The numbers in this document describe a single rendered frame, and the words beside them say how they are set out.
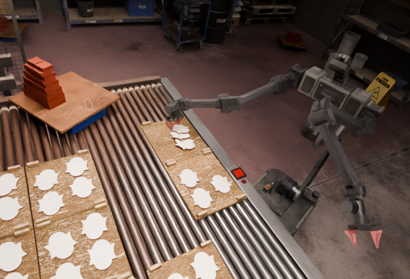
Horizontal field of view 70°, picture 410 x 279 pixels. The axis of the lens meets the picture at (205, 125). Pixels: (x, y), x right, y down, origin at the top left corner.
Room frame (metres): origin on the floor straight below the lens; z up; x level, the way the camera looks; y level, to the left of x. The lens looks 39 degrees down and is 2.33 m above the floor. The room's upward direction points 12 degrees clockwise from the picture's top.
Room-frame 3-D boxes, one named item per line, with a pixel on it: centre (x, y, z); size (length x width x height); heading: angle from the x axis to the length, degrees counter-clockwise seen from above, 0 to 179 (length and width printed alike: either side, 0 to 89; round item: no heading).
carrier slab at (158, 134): (1.49, 0.19, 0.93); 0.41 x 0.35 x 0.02; 38
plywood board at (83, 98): (1.56, 0.97, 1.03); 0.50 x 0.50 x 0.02; 67
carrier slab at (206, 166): (1.17, -0.07, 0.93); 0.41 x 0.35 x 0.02; 38
